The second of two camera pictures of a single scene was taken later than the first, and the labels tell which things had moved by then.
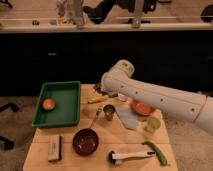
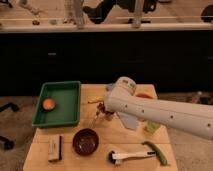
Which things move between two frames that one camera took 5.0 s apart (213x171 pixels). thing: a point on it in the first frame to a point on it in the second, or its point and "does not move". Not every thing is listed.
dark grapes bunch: x=97 y=87 to x=101 y=107
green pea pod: x=158 y=153 does not move
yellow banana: x=98 y=100 does not move
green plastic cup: x=152 y=124 does not move
